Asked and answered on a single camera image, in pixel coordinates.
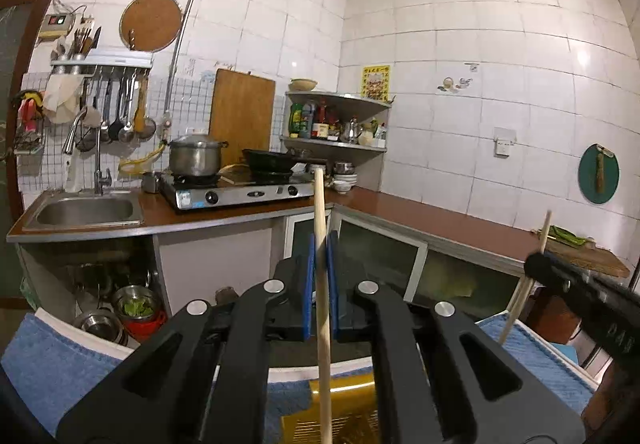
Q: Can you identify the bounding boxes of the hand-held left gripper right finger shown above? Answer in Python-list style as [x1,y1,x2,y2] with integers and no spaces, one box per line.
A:
[325,230,587,444]

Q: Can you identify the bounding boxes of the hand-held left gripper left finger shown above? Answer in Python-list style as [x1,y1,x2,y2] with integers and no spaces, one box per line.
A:
[55,231,321,444]

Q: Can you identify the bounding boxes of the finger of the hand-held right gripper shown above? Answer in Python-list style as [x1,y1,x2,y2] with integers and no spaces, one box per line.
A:
[524,251,640,360]

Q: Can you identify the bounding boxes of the wooden chopstick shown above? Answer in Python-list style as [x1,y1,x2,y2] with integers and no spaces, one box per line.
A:
[499,210,553,346]
[312,165,335,444]

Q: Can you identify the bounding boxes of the yellow perforated utensil holder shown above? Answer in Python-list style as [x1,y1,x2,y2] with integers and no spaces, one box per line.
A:
[280,371,383,444]

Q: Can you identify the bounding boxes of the glass cabinet door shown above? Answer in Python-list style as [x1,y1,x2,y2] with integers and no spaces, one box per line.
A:
[332,214,428,302]
[285,211,333,265]

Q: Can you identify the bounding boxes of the thick wooden chopping board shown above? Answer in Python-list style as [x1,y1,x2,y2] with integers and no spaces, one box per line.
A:
[542,237,631,277]

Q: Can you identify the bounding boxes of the green vegetables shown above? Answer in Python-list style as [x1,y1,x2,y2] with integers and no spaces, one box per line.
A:
[547,225,593,246]

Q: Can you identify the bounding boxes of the steel gas stove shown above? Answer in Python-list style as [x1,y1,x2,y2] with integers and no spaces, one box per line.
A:
[160,169,316,211]

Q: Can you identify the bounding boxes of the black wok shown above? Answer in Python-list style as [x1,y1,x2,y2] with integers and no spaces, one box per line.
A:
[242,148,296,175]

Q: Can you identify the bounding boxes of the green round cutting board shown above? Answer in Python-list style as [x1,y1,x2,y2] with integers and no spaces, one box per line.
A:
[578,143,621,204]

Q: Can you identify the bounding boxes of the steel teapot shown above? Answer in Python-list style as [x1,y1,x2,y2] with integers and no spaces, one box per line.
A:
[340,117,363,144]

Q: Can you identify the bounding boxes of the red label sauce bottle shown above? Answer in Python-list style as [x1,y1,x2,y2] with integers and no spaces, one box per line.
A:
[315,100,330,140]

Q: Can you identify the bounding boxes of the steel pot with lid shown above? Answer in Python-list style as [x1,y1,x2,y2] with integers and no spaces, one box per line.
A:
[167,133,228,176]

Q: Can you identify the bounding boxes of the red basin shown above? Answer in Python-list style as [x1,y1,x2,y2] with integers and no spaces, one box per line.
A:
[122,309,168,340]

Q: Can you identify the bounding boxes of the steel bowl with greens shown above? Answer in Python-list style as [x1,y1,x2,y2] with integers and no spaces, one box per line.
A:
[112,285,163,325]

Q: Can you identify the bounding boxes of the wooden cutting board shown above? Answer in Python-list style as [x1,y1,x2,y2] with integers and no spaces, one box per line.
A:
[209,68,277,167]

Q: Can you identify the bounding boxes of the grey corner shelf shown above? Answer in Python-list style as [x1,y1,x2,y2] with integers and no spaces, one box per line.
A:
[279,89,396,155]

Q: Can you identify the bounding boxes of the empty steel bowl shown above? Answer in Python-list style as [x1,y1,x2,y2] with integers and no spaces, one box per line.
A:
[72,309,128,345]

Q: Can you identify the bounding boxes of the steel ladle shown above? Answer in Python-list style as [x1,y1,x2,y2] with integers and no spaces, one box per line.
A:
[120,74,136,142]

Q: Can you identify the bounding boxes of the steel sink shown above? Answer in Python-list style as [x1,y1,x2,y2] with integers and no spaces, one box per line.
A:
[22,191,146,231]

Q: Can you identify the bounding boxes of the black ladle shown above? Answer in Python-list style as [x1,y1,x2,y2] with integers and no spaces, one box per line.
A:
[107,74,126,142]

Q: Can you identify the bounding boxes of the blue fluffy towel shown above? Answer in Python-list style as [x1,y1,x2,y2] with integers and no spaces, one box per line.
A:
[0,311,598,444]

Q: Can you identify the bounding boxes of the round cork trivet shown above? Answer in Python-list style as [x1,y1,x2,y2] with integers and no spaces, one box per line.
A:
[119,0,183,52]

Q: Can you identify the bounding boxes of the white hanging cloth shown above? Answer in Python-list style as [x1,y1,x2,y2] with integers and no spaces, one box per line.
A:
[42,74,83,125]

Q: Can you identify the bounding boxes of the red and yellow gloves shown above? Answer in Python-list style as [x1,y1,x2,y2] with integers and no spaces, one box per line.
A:
[17,92,43,130]

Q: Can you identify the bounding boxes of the wooden handle tool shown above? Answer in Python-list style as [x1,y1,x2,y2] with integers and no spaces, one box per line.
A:
[595,148,613,192]

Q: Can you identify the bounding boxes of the white wall socket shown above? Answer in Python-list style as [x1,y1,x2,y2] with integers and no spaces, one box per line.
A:
[494,127,516,157]

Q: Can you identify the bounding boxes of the yellow wall poster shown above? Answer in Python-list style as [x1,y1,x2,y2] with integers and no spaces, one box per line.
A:
[361,64,391,101]

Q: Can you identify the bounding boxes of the yellow hose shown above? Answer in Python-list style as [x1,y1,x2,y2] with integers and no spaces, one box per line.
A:
[118,139,166,175]

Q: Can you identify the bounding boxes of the wooden handle skimmer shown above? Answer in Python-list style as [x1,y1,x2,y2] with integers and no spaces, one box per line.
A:
[135,74,157,140]

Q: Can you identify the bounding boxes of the steel wall utensil rack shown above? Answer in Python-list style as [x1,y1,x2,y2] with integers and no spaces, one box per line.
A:
[50,49,153,75]

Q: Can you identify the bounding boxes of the grey wall pipe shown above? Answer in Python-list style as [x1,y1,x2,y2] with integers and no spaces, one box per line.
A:
[167,0,226,135]

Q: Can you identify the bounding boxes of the wire wall basket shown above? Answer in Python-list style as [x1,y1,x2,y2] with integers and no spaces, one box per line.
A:
[14,124,46,156]

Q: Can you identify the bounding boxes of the beige electrical switch box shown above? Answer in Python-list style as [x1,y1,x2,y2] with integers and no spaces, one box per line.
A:
[39,13,71,41]

